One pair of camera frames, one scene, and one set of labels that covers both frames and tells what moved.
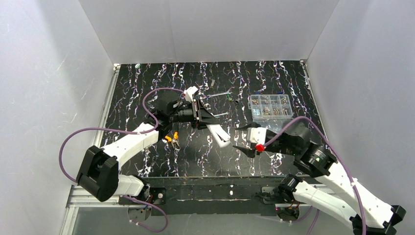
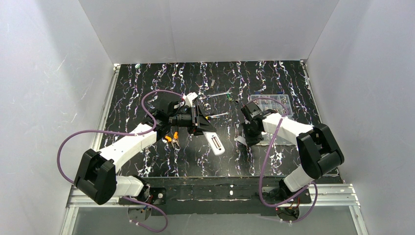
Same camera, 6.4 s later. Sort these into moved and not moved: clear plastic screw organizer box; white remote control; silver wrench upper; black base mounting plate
Moved: white remote control
Not moved: black base mounting plate; clear plastic screw organizer box; silver wrench upper
